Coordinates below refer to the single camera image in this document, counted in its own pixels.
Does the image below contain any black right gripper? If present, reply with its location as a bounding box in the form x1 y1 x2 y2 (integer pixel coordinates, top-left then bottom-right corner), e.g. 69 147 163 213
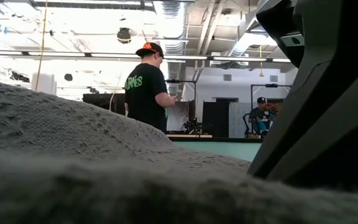
247 0 358 179

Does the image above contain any grey towel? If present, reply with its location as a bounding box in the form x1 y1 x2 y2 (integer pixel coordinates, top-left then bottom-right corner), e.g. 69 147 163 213
0 77 358 224

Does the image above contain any orange patterned board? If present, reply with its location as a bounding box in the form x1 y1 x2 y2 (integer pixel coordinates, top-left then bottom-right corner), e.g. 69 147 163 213
265 102 284 114

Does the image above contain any person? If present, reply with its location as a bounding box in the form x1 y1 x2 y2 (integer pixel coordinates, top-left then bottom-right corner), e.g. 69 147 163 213
248 96 277 138
123 42 178 134

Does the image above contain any grey partition panel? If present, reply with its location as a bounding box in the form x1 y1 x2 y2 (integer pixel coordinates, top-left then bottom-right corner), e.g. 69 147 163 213
228 102 252 139

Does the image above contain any black partition panel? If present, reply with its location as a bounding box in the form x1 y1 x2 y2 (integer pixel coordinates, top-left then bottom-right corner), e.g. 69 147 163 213
202 98 230 139

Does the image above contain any green table mat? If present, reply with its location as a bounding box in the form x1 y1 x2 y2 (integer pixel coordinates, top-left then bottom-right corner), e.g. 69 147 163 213
172 141 262 162

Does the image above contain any long ceiling light strip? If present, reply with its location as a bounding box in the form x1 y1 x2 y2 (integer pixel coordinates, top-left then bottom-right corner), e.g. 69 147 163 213
0 49 291 65

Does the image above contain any round silver air duct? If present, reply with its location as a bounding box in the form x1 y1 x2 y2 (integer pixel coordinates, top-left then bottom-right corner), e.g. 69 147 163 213
153 0 188 97
227 0 279 65

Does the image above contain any black ceiling dome camera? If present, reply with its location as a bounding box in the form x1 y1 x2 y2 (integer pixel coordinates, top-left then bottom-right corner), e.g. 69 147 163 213
116 27 132 45

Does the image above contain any yellow cable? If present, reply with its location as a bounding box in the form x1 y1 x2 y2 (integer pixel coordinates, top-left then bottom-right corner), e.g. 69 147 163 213
34 0 48 91

